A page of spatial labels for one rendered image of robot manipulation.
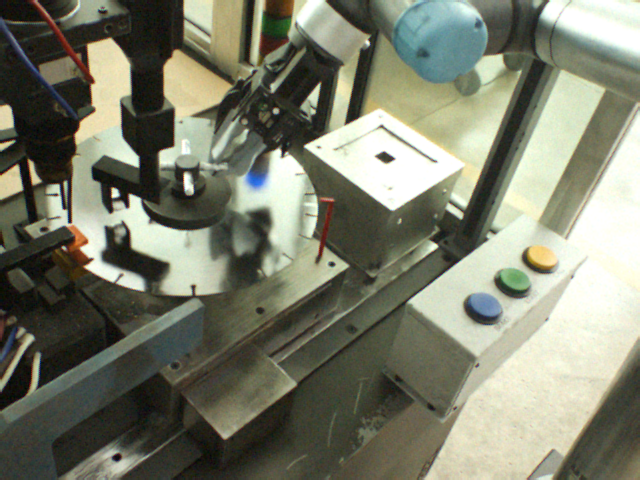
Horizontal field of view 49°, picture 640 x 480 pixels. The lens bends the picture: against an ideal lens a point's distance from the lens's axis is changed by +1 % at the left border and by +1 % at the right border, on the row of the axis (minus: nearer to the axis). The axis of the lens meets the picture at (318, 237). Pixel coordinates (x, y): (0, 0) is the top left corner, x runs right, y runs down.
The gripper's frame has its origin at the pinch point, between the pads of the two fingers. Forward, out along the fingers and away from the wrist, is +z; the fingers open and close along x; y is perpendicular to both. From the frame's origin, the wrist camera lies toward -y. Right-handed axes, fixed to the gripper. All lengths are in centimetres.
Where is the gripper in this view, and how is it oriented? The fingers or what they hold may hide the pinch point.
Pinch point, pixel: (218, 165)
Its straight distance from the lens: 88.0
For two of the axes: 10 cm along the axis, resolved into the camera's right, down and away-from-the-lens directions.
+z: -6.2, 6.7, 4.1
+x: 7.8, 5.1, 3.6
